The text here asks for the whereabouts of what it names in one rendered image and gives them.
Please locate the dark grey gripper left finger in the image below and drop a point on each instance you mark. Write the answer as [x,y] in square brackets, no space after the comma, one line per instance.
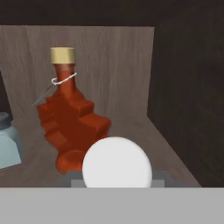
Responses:
[76,180]

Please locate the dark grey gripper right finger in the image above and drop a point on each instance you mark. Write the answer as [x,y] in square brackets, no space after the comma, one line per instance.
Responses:
[159,179]

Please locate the white round-topped bottle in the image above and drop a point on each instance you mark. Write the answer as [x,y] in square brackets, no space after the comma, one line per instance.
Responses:
[117,163]

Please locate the red leaf-shaped syrup bottle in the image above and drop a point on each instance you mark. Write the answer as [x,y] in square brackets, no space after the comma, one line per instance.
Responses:
[73,116]

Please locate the pale blue shaker jar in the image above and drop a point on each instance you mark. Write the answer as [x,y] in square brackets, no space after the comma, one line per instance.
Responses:
[8,143]

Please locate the dark wooden cabinet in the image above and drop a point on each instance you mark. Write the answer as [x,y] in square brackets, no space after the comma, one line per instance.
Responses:
[122,73]

